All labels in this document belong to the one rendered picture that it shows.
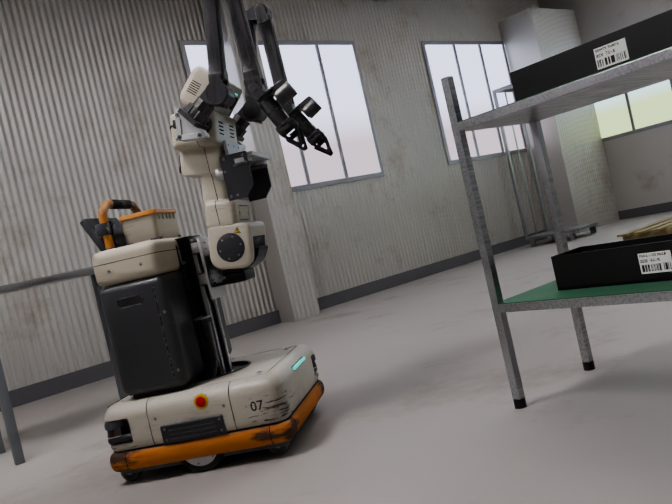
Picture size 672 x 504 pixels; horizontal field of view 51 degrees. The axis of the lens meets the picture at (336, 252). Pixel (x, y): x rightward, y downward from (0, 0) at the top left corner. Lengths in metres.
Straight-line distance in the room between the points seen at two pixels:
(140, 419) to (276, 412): 0.48
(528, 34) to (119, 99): 5.52
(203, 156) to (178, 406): 0.89
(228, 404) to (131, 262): 0.59
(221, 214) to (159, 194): 3.61
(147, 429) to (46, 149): 3.67
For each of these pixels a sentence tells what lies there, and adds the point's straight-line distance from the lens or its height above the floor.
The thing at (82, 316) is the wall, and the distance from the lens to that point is 5.79.
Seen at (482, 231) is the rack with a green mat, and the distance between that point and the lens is 2.33.
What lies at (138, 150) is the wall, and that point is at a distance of 6.18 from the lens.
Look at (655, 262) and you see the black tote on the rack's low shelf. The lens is 2.20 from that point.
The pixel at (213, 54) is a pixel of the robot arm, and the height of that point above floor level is 1.36.
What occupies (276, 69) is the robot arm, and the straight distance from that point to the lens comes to 2.87.
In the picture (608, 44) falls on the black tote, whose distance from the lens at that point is 2.21.
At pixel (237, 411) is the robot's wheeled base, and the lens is 2.44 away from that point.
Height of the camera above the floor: 0.69
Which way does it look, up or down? 1 degrees down
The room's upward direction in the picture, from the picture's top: 13 degrees counter-clockwise
